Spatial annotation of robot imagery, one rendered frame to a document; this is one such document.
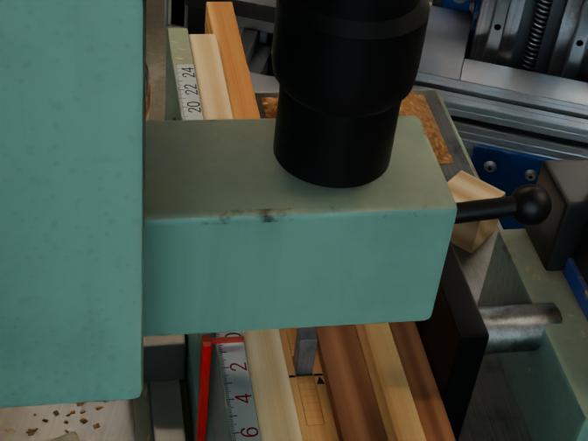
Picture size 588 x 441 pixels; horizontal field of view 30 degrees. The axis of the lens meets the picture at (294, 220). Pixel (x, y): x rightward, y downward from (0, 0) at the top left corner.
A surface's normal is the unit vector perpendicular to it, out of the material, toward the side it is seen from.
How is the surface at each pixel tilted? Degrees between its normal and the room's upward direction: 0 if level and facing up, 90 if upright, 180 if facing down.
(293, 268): 90
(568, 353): 0
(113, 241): 90
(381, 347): 0
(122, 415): 0
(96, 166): 90
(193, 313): 90
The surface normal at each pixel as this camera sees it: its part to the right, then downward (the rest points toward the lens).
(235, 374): 0.09, -0.76
